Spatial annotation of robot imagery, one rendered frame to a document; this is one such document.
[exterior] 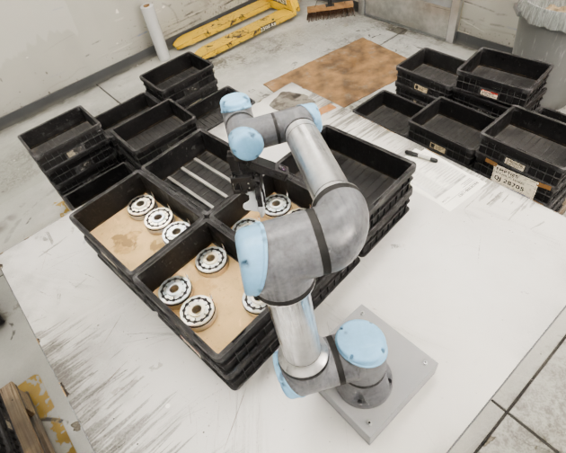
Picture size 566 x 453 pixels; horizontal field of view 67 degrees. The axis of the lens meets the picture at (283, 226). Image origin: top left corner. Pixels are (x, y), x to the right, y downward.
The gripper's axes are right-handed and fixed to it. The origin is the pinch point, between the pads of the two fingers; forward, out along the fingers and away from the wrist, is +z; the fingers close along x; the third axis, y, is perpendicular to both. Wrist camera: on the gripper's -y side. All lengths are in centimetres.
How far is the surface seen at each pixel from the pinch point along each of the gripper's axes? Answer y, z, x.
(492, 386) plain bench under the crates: -58, 35, 42
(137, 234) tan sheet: 48, 16, -12
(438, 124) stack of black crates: -88, 48, -118
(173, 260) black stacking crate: 30.3, 12.7, 5.9
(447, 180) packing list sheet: -67, 26, -38
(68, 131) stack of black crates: 130, 35, -135
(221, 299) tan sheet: 15.4, 19.5, 17.7
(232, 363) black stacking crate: 10.6, 20.9, 38.4
